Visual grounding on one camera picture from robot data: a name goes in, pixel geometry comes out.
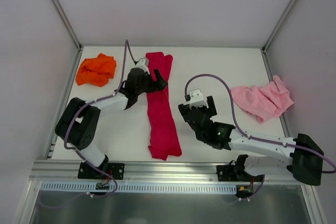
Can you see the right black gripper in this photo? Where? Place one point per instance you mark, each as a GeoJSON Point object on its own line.
{"type": "Point", "coordinates": [196, 111]}

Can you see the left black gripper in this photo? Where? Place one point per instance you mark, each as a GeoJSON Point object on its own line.
{"type": "Point", "coordinates": [153, 82]}

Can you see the red t shirt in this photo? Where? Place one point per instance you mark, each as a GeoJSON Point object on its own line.
{"type": "Point", "coordinates": [164, 141]}

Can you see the pink t shirt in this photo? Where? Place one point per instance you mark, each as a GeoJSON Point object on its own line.
{"type": "Point", "coordinates": [264, 103]}

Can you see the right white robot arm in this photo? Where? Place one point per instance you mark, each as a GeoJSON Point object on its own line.
{"type": "Point", "coordinates": [298, 156]}

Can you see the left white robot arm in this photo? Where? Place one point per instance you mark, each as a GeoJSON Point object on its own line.
{"type": "Point", "coordinates": [78, 123]}

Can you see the orange t shirt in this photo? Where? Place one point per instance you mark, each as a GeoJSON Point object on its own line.
{"type": "Point", "coordinates": [96, 71]}

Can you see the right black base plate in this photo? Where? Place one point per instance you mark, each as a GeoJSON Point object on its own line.
{"type": "Point", "coordinates": [229, 173]}

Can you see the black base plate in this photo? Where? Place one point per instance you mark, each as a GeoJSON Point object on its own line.
{"type": "Point", "coordinates": [114, 169]}
{"type": "Point", "coordinates": [229, 173]}

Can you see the aluminium mounting rail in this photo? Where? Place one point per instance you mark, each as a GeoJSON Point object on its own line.
{"type": "Point", "coordinates": [148, 172]}

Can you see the right aluminium frame post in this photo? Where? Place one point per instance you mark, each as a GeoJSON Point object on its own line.
{"type": "Point", "coordinates": [284, 15]}

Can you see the aluminium frame post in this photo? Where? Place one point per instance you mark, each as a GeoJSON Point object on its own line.
{"type": "Point", "coordinates": [284, 15]}
{"type": "Point", "coordinates": [65, 21]}

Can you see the left aluminium frame post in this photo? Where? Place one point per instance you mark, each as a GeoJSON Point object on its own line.
{"type": "Point", "coordinates": [65, 21]}

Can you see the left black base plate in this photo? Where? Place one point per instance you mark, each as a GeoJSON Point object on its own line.
{"type": "Point", "coordinates": [114, 169]}

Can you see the white slotted cable duct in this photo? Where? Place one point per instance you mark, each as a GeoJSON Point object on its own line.
{"type": "Point", "coordinates": [122, 187]}

